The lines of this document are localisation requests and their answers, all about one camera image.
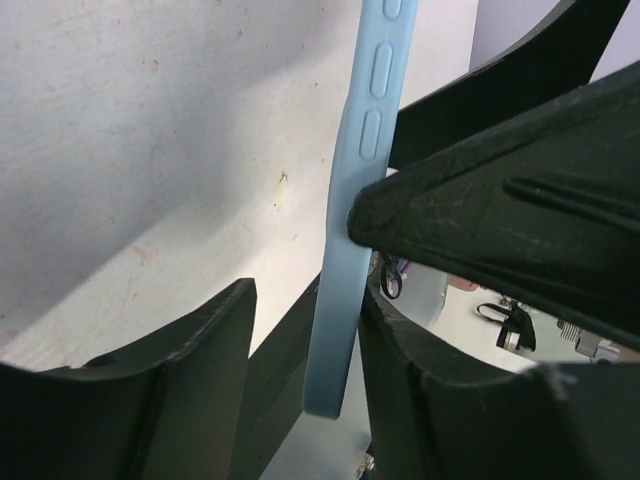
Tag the black smartphone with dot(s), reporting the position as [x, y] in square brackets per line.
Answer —
[272, 395]

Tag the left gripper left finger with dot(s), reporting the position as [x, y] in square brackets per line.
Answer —
[163, 407]

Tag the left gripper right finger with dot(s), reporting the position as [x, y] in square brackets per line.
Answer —
[436, 412]

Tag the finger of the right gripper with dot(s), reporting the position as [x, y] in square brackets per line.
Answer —
[559, 54]
[543, 208]

